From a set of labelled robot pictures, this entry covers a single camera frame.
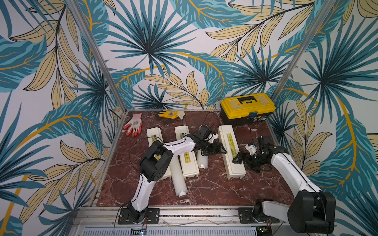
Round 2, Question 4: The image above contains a white wrap dispenser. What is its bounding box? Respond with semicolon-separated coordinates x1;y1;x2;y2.
175;125;199;179
147;127;171;180

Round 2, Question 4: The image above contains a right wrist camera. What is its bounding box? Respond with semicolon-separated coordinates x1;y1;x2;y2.
245;144;257;156

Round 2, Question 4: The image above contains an aluminium front rail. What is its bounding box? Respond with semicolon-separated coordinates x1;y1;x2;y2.
70;206;321;228

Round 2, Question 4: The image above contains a plastic wrap roll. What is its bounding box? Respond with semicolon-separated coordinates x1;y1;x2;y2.
197;150;208;170
169;156;188;198

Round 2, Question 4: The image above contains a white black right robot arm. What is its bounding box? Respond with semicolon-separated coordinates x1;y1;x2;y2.
232;136;336;235

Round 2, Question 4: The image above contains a red white work glove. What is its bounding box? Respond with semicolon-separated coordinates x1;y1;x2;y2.
123;113;142;137

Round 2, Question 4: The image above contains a white dispenser lid yellow label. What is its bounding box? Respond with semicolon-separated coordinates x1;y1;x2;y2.
218;125;246;180

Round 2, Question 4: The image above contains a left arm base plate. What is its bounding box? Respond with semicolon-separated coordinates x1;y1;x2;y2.
118;208;160;225

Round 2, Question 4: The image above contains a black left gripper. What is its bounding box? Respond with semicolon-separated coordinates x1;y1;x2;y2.
201;139;227;156

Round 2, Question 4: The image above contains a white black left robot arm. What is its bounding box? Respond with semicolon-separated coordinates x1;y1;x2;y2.
128;125;226;212

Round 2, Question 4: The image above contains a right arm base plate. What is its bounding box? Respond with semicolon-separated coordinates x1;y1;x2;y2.
237;207;280;224

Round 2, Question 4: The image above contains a yellow black work glove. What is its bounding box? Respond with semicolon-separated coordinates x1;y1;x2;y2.
157;110;186;120

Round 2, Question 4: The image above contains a yellow black toolbox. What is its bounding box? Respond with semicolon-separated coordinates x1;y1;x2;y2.
220;93;276;126

